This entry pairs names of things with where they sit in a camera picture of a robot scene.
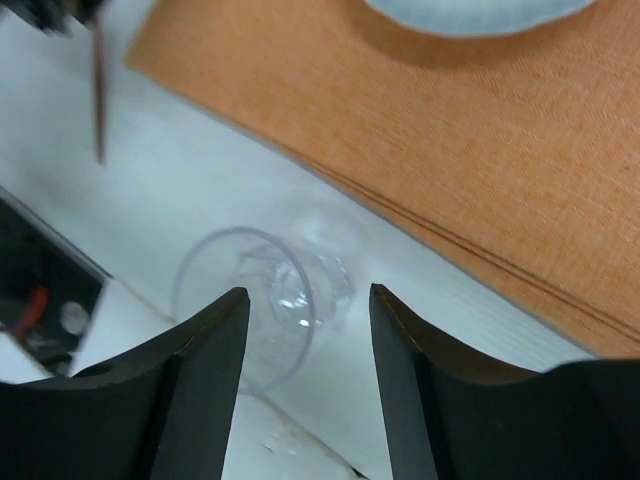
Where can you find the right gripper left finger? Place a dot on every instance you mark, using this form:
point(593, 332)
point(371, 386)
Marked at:
point(161, 410)

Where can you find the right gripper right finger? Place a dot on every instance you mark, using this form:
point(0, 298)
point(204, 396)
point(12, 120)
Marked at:
point(453, 412)

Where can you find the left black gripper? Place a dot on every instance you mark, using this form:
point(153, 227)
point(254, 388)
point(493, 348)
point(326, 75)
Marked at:
point(52, 16)

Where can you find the clear plastic cup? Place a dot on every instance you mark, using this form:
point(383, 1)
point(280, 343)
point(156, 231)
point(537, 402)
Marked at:
point(298, 268)

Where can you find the orange cloth napkin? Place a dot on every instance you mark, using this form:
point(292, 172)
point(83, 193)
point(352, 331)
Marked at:
point(517, 158)

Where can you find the white paper plate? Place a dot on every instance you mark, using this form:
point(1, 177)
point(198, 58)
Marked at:
point(476, 18)

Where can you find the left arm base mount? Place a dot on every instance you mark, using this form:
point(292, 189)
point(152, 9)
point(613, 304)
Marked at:
point(50, 290)

